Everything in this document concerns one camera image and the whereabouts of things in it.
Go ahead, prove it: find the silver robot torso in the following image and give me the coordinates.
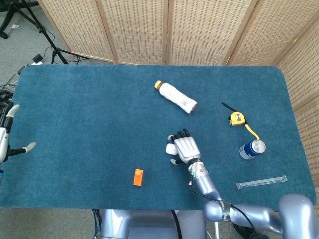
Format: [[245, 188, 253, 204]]
[[99, 209, 207, 239]]

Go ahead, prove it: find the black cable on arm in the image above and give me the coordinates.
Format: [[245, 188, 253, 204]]
[[188, 187, 257, 236]]

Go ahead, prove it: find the clear plastic-wrapped straw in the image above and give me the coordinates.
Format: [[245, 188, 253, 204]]
[[236, 175, 288, 190]]

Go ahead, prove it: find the white-labelled bottle with yellow cap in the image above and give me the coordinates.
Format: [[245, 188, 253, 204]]
[[154, 80, 198, 115]]

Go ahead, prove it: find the black floor cable bundle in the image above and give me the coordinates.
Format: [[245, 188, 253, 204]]
[[0, 65, 27, 118]]

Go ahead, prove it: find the yellow tape measure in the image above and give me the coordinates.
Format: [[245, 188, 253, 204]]
[[221, 102, 260, 139]]

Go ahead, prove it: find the blue and silver drink can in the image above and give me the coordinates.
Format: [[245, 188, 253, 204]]
[[239, 139, 267, 160]]

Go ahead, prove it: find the black office chair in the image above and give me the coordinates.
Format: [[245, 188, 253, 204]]
[[0, 0, 25, 39]]

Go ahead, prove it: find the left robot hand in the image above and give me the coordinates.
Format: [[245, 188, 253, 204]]
[[0, 104, 37, 164]]

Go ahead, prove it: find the orange toy building block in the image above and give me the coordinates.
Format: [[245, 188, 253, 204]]
[[133, 168, 145, 187]]

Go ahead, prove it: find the black tripod stand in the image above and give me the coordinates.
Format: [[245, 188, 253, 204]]
[[23, 0, 89, 65]]

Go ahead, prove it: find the blue velvet table cover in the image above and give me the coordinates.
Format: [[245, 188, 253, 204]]
[[0, 64, 317, 210]]

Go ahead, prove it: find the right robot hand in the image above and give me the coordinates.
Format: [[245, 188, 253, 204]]
[[167, 128, 201, 165]]

